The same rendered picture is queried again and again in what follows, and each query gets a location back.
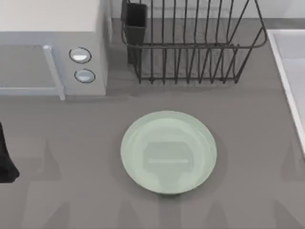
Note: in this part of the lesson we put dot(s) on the microwave oven door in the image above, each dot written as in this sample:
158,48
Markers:
21,66

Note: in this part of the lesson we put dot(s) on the pale green plate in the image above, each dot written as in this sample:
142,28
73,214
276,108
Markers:
152,133

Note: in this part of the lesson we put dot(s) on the pale microwave oven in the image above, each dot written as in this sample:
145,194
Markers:
78,19

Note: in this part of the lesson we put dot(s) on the small microwave knob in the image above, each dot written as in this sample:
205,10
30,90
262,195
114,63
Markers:
84,75

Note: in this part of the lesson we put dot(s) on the large microwave knob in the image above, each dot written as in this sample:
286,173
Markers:
80,55

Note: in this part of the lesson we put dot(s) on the black cutlery holder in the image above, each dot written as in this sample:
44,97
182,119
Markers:
134,21

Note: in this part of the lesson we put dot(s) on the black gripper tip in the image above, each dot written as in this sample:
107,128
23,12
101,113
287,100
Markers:
5,164

